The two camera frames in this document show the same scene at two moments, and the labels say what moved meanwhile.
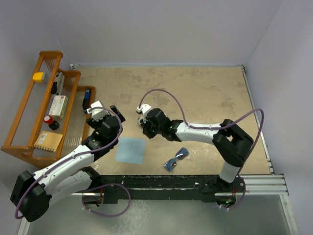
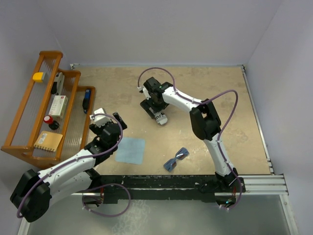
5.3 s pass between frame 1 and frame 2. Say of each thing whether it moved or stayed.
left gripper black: stayed
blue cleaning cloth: stayed
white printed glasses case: moved
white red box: stayed
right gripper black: moved
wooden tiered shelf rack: stayed
